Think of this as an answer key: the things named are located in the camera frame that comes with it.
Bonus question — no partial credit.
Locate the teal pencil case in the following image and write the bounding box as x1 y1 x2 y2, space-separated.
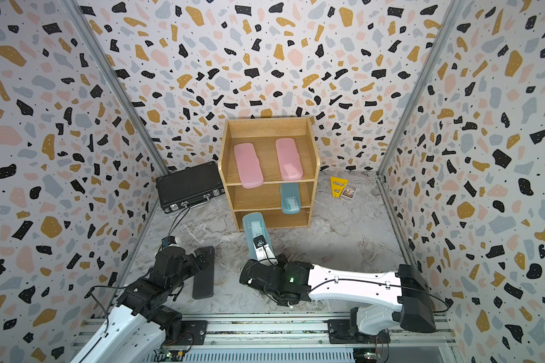
280 183 301 215
242 212 273 260

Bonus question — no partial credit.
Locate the pink pencil case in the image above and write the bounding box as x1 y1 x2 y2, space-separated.
276 138 304 182
233 143 264 189

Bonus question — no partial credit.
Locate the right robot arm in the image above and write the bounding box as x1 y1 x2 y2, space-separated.
239 260 437 336

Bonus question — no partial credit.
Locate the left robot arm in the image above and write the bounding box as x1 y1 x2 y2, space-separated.
72 245 215 362

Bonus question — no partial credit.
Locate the left black pencil case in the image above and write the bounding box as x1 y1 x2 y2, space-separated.
192 246 215 300

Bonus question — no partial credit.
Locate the wooden three-tier shelf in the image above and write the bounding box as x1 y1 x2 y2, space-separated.
218 117 320 231

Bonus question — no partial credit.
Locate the black briefcase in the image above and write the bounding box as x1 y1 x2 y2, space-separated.
156 161 225 214

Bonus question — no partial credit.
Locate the small card box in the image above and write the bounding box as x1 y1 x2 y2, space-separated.
341 185 357 200

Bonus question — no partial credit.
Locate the yellow triangular packet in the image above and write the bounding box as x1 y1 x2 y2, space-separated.
330 176 348 198

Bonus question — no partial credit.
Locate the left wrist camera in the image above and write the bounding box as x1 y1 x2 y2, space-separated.
160 235 178 250

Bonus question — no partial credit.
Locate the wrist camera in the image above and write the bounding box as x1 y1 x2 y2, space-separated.
160 235 178 250
253 235 278 266

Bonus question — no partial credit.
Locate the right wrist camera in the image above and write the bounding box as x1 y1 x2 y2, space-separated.
253 235 278 266

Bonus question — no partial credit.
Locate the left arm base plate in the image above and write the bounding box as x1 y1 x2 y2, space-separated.
160 320 208 346

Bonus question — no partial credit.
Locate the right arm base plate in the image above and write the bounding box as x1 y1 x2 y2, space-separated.
327 319 391 346

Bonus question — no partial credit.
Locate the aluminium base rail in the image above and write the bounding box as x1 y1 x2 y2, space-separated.
161 312 463 362

